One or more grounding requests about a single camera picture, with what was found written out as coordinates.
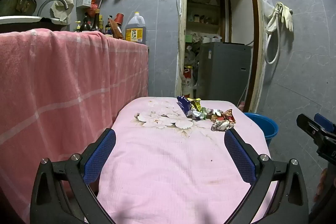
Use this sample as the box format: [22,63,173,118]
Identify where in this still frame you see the white basin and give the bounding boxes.
[0,15,68,33]

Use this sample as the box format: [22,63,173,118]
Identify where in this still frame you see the pink checked towel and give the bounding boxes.
[0,28,149,224]

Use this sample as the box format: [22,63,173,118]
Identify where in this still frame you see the red white candy wrapper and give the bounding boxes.
[211,119,235,132]

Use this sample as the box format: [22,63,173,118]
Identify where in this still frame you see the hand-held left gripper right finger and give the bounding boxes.
[224,129,309,224]

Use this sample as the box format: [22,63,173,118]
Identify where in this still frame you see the cream rubber glove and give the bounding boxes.
[273,2,294,32]

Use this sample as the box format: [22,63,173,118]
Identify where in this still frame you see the white hose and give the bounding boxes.
[264,7,281,64]

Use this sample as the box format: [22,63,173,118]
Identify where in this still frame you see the red net bag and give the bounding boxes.
[87,0,97,17]

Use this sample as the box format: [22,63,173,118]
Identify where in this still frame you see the wooden door frame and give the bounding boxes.
[175,0,265,113]

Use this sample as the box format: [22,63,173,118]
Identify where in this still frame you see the clear hanging plastic bag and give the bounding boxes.
[262,0,275,17]

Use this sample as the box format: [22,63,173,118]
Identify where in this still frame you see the grey washing machine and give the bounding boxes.
[196,42,252,109]

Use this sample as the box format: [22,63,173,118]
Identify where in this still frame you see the blue plastic bucket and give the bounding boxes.
[243,112,279,148]

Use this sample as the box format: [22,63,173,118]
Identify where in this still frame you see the pink floral cloth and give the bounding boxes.
[85,97,279,224]

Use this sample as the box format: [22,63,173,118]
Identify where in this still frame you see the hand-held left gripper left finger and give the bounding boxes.
[30,128,116,224]

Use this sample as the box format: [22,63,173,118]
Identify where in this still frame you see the brown sauce packet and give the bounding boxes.
[109,18,124,39]

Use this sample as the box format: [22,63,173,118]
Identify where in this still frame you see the blue snack wrapper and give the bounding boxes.
[176,96,194,117]

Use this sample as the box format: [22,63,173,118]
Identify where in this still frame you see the white red rice bag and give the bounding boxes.
[181,65,196,98]

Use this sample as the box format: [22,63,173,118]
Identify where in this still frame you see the wooden storage shelf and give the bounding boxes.
[187,0,224,42]

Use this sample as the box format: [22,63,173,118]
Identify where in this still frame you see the large cooking oil bottle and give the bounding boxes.
[125,12,146,45]

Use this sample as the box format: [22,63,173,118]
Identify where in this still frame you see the person's right hand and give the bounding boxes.
[314,168,328,203]

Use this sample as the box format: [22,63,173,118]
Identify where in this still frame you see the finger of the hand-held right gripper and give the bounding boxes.
[296,113,330,147]
[314,113,336,135]

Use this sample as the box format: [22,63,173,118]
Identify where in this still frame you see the pile of wrappers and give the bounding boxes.
[188,98,236,124]

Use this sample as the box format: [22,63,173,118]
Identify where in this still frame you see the dark sauce bottle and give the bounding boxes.
[79,15,91,31]
[91,9,103,31]
[105,15,113,35]

